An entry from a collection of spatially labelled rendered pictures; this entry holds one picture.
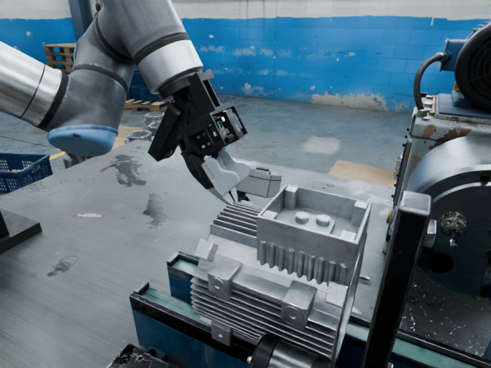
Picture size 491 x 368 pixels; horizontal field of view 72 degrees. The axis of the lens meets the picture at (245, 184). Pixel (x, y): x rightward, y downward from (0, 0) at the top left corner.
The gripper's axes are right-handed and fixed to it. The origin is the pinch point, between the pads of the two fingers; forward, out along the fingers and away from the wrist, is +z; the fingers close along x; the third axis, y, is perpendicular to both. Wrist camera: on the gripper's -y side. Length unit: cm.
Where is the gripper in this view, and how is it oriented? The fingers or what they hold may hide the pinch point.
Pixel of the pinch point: (228, 200)
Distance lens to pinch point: 56.5
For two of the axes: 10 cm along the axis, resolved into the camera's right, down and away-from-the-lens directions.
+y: 7.7, -2.7, -5.8
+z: 4.4, 8.8, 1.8
